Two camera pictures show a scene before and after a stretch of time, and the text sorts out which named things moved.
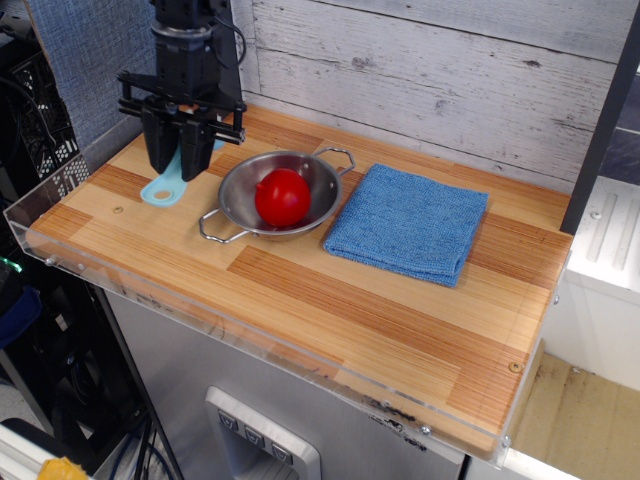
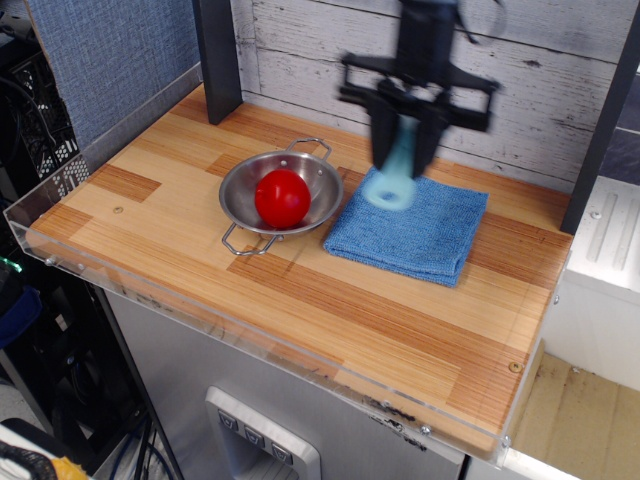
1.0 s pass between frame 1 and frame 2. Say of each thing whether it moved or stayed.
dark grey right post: stayed
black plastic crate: stayed
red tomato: stayed
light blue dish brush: moved
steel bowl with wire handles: moved
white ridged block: stayed
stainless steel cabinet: stayed
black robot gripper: moved
